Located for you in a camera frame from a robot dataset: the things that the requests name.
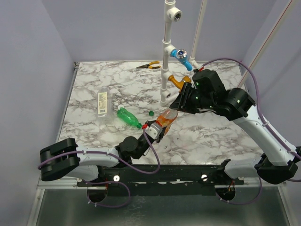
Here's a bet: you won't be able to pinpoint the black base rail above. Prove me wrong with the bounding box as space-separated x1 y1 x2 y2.
77 165 244 202

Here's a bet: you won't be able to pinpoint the brass yellow faucet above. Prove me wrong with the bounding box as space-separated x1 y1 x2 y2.
168 75 191 92

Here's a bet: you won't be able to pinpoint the orange label tea bottle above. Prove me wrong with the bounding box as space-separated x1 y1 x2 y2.
156 108 178 136

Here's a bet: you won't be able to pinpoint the green plastic bottle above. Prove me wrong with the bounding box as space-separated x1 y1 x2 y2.
117 108 142 129

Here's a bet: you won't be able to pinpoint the white PVC pipe frame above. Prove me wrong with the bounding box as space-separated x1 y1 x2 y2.
160 0 297 106

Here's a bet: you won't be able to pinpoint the clear square water bottle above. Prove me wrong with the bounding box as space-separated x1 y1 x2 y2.
97 87 112 118

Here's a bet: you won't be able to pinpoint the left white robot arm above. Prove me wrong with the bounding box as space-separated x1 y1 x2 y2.
38 121 170 186

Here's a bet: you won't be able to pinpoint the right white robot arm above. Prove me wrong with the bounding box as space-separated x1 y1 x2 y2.
170 82 300 185

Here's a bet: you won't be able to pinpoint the yellow handled pliers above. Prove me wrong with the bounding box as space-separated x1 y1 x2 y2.
137 61 161 69

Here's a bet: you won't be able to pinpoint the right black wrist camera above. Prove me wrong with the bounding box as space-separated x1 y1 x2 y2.
192 69 226 93

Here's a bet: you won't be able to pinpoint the blue plastic faucet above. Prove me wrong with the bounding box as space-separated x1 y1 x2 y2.
170 49 193 71

